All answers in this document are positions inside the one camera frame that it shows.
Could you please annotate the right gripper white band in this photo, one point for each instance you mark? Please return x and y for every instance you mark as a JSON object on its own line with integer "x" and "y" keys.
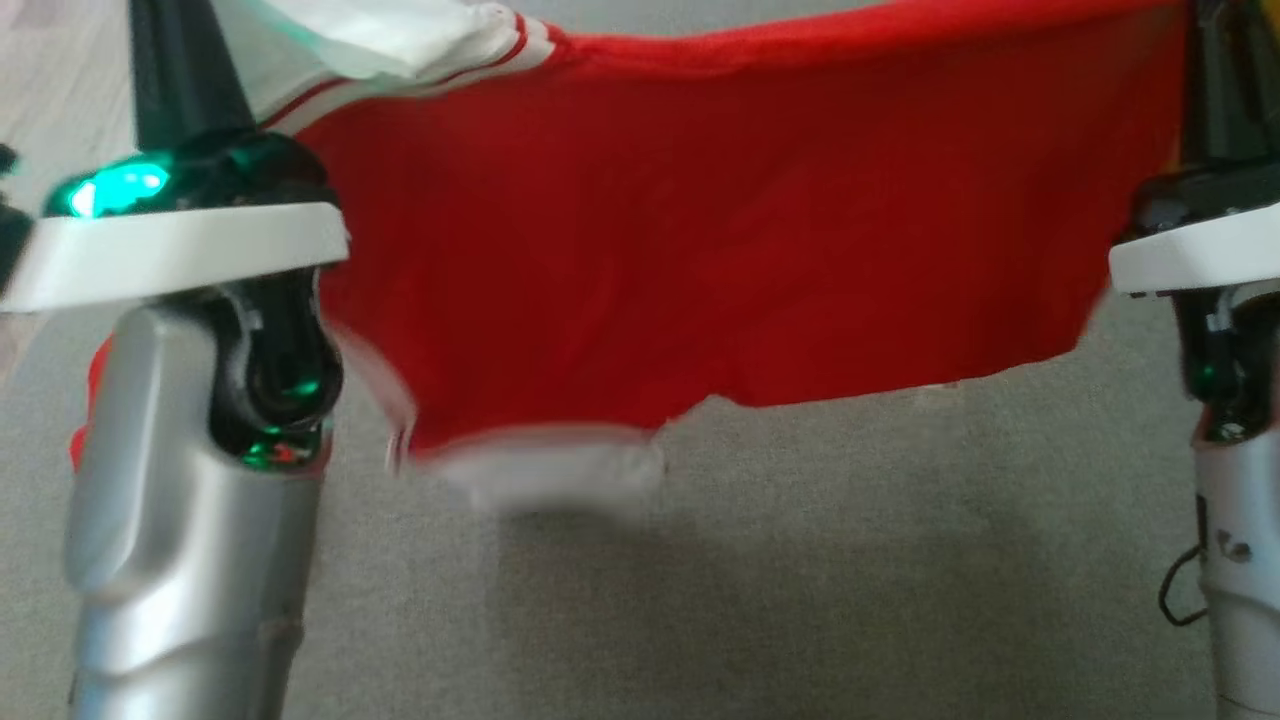
{"x": 1210, "y": 250}

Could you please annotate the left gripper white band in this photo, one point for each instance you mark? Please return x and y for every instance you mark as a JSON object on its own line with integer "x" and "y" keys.
{"x": 180, "y": 255}

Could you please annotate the red white sports garment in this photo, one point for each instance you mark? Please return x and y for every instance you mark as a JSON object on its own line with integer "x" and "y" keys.
{"x": 720, "y": 230}

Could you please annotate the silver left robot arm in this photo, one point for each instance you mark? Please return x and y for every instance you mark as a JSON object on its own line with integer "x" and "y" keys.
{"x": 180, "y": 520}

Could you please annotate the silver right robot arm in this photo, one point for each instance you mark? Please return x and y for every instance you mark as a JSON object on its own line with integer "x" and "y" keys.
{"x": 1240, "y": 520}

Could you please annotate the folded red white garment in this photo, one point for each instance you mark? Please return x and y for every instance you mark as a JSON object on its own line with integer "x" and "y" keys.
{"x": 88, "y": 420}

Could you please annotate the grey fabric sofa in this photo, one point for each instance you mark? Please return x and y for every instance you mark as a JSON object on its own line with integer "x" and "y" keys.
{"x": 800, "y": 560}

